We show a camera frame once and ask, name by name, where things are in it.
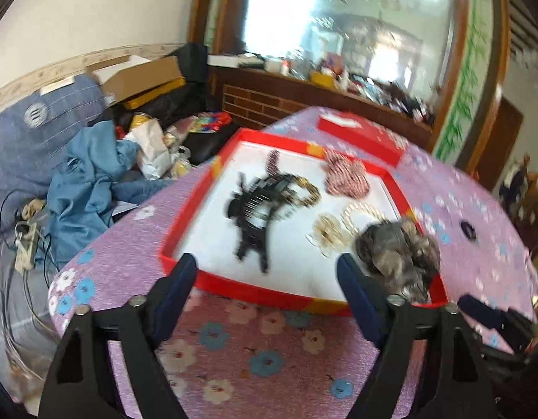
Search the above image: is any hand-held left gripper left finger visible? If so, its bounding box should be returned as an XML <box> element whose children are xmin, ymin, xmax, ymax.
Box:
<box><xmin>38</xmin><ymin>253</ymin><xmax>197</xmax><ymax>419</ymax></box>

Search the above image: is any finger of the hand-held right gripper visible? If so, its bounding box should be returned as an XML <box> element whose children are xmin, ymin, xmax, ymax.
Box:
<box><xmin>458</xmin><ymin>294</ymin><xmax>504</xmax><ymax>329</ymax></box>

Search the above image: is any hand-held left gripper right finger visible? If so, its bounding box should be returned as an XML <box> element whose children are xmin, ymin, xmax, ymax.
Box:
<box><xmin>337</xmin><ymin>253</ymin><xmax>499</xmax><ymax>419</ymax></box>

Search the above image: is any grey organza scrunchie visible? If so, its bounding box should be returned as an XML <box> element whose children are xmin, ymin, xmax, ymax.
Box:
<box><xmin>354</xmin><ymin>219</ymin><xmax>442</xmax><ymax>303</ymax></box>

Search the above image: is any red box tray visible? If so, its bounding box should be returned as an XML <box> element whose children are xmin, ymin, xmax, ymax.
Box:
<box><xmin>160</xmin><ymin>128</ymin><xmax>448</xmax><ymax>316</ymax></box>

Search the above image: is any cream pearl hair tie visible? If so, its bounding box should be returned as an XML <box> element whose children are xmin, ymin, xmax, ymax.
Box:
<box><xmin>307</xmin><ymin>213</ymin><xmax>353</xmax><ymax>257</ymax></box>

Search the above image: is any pearl bracelet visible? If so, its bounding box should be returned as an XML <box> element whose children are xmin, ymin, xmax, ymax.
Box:
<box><xmin>340</xmin><ymin>202</ymin><xmax>384</xmax><ymax>233</ymax></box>

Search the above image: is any black claw clip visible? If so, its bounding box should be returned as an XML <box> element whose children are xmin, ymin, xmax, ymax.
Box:
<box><xmin>224</xmin><ymin>171</ymin><xmax>297</xmax><ymax>273</ymax></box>

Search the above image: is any gold bead bracelet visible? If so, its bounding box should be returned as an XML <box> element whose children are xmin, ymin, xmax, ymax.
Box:
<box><xmin>290</xmin><ymin>176</ymin><xmax>323</xmax><ymax>207</ymax></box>

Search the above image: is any purple floral tablecloth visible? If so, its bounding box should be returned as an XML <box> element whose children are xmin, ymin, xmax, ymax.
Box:
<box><xmin>48</xmin><ymin>105</ymin><xmax>538</xmax><ymax>419</ymax></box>

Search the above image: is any red plaid scrunchie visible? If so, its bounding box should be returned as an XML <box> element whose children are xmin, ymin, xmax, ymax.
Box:
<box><xmin>323</xmin><ymin>148</ymin><xmax>371</xmax><ymax>198</ymax></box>

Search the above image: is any white plastic bag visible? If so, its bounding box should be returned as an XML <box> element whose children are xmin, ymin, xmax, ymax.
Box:
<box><xmin>135</xmin><ymin>120</ymin><xmax>174</xmax><ymax>181</ymax></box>

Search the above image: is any blue cloth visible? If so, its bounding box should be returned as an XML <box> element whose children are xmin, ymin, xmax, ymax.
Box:
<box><xmin>46</xmin><ymin>121</ymin><xmax>144</xmax><ymax>246</ymax></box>

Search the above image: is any white power strip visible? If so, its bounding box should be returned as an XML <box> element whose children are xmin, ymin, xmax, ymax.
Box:
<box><xmin>14</xmin><ymin>222</ymin><xmax>39</xmax><ymax>272</ymax></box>

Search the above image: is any red box lid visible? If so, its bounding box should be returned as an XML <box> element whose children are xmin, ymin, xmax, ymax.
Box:
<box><xmin>317</xmin><ymin>112</ymin><xmax>405</xmax><ymax>167</ymax></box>

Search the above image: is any wooden door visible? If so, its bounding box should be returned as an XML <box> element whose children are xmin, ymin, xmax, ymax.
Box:
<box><xmin>465</xmin><ymin>96</ymin><xmax>525</xmax><ymax>189</ymax></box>

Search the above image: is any flat yellow box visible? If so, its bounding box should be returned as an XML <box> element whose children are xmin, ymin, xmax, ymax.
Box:
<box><xmin>123</xmin><ymin>78</ymin><xmax>187</xmax><ymax>111</ymax></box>

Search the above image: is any blue plaid bedding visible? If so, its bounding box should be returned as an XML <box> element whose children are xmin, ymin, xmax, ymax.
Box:
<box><xmin>0</xmin><ymin>74</ymin><xmax>108</xmax><ymax>228</ymax></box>

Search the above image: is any wooden cabinet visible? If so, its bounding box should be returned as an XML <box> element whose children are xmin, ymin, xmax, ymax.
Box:
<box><xmin>188</xmin><ymin>0</ymin><xmax>509</xmax><ymax>154</ymax></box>

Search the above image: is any cardboard box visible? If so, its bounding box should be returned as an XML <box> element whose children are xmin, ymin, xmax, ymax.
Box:
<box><xmin>86</xmin><ymin>54</ymin><xmax>182</xmax><ymax>105</ymax></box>

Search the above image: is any black bag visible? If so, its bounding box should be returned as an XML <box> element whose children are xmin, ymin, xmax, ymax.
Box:
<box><xmin>175</xmin><ymin>43</ymin><xmax>209</xmax><ymax>84</ymax></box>

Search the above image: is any bamboo painted glass panel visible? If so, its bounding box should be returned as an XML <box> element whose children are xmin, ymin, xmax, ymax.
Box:
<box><xmin>430</xmin><ymin>0</ymin><xmax>497</xmax><ymax>163</ymax></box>

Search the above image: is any pink beaded bracelet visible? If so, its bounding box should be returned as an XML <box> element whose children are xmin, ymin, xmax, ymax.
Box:
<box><xmin>266</xmin><ymin>149</ymin><xmax>284</xmax><ymax>176</ymax></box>

